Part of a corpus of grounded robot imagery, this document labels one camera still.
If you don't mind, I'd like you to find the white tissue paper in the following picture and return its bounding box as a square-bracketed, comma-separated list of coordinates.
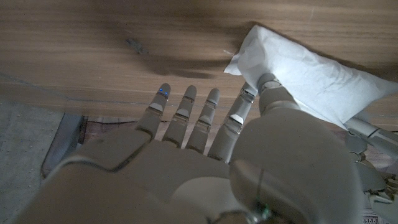
[223, 24, 398, 130]

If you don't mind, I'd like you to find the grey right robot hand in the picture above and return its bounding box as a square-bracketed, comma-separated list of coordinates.
[14, 73, 364, 224]

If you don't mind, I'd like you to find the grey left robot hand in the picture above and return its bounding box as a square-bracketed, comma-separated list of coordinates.
[343, 116, 398, 224]

